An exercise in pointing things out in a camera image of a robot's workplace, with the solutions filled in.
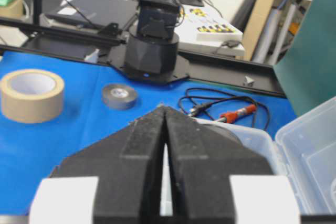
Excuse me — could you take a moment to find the white box with yellow parts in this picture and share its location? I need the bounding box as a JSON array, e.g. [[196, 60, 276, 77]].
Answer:
[[175, 5, 245, 59]]

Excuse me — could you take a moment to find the dark green board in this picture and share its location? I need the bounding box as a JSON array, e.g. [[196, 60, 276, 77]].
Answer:
[[274, 0, 335, 116]]

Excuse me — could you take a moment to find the black laptop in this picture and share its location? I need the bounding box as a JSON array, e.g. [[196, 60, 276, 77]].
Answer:
[[45, 0, 138, 29]]

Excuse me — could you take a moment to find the black aluminium frame rail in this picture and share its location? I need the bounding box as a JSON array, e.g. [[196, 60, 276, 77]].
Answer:
[[1, 18, 286, 98]]

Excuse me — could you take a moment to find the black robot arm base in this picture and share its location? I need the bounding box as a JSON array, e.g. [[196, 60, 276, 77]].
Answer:
[[107, 0, 190, 84]]

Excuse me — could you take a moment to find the clear plastic tool box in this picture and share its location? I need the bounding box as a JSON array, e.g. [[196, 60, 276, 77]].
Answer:
[[195, 99, 335, 216]]

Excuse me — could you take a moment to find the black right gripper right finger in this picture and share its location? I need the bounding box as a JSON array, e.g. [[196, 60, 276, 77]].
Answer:
[[164, 106, 301, 224]]

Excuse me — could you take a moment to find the beige packing tape roll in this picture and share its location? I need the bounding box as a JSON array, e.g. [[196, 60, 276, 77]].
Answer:
[[1, 69, 65, 124]]

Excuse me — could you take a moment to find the black cable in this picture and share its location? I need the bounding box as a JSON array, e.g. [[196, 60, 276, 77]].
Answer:
[[178, 88, 270, 131]]

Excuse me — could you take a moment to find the blue table mat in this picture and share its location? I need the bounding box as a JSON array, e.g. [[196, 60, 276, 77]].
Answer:
[[0, 50, 299, 216]]

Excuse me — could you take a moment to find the grey tape roll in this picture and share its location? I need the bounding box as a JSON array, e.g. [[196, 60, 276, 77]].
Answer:
[[101, 84, 138, 110]]

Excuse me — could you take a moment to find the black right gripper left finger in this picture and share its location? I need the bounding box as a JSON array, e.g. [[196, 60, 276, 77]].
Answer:
[[28, 105, 165, 224]]

